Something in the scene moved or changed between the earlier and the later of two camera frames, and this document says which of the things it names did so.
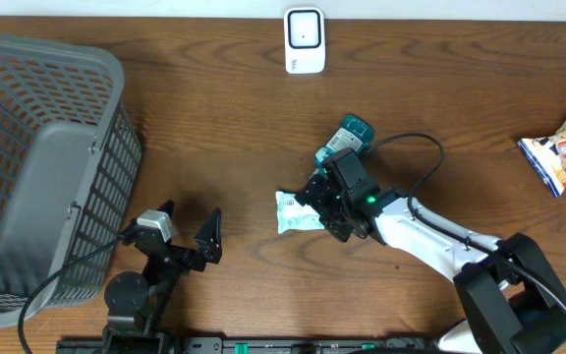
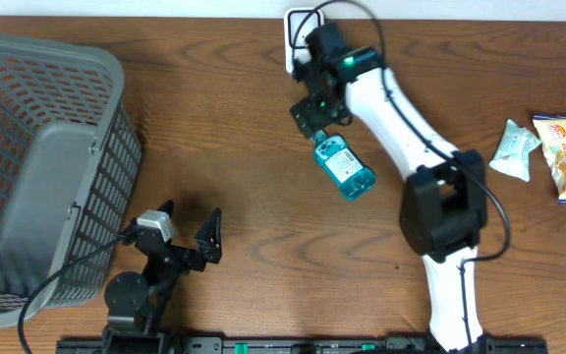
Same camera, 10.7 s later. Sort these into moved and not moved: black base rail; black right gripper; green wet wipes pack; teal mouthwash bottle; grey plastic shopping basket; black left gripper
Moved: green wet wipes pack; black right gripper; teal mouthwash bottle
Not moved: black base rail; grey plastic shopping basket; black left gripper
